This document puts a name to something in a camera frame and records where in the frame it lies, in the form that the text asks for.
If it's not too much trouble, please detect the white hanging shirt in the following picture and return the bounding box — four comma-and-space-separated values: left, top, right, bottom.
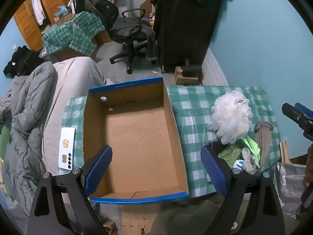
31, 0, 46, 26

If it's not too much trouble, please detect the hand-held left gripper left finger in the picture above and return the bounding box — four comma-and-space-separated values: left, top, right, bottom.
27, 145, 113, 235

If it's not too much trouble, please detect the black office chair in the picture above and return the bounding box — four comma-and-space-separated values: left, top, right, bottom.
109, 9, 157, 74

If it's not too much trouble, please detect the person's olive clothing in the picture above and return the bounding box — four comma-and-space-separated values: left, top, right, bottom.
150, 199, 245, 235

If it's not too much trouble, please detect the green glitter scrubbing cloth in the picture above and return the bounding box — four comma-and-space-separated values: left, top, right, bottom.
218, 143, 242, 168

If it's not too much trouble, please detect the wooden board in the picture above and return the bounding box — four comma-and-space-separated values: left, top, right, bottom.
280, 141, 291, 163

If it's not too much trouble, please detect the silver foil bag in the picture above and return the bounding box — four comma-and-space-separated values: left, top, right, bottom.
275, 162, 306, 218

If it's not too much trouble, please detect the large cardboard box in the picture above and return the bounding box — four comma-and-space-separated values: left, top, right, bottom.
57, 29, 113, 60

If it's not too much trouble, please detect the white plastic bag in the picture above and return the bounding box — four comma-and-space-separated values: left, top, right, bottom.
241, 147, 260, 175

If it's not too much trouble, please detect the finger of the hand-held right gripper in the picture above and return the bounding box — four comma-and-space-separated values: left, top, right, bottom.
281, 102, 313, 142

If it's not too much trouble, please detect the blue-rimmed cardboard box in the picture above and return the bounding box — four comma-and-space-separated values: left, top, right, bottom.
83, 77, 189, 204

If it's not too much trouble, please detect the beige sock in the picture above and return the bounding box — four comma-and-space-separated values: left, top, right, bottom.
254, 121, 273, 169

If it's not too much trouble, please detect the flat cardboard sheet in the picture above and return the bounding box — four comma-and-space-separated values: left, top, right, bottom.
119, 204, 160, 235

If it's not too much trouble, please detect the dark jacket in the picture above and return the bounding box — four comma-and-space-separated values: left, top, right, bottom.
109, 18, 158, 64

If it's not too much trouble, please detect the black bag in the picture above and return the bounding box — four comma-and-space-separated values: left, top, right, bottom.
93, 0, 119, 30

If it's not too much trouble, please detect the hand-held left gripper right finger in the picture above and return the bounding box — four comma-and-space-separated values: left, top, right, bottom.
200, 145, 285, 235

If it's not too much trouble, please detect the black fabric wardrobe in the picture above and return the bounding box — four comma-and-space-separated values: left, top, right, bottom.
150, 0, 235, 73

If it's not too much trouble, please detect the black clothes pile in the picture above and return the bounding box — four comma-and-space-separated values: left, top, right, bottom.
3, 45, 44, 79

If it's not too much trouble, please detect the light grey blanket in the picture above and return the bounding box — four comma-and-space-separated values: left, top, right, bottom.
24, 57, 114, 216

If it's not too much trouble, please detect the white mesh bath pouf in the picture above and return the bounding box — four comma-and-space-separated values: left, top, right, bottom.
208, 90, 254, 145

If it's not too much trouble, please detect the person's right hand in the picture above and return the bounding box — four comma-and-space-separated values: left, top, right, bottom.
302, 143, 313, 188

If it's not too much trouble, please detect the green checked tablecloth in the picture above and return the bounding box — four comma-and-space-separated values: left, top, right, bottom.
62, 85, 282, 199

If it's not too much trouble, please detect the neon green cloth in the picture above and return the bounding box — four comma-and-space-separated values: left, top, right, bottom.
241, 136, 262, 167

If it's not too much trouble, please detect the grey puffy jacket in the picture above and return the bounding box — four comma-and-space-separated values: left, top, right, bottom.
1, 62, 58, 199

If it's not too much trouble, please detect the white smartphone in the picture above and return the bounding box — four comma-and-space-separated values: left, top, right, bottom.
59, 127, 76, 170

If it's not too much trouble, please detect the orange wooden wardrobe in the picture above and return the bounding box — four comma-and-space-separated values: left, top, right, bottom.
13, 0, 71, 52

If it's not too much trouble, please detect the wooden block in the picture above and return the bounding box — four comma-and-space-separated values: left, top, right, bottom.
174, 66, 200, 86

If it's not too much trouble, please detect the green checked cover cloth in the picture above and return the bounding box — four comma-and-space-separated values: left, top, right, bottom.
42, 12, 105, 57

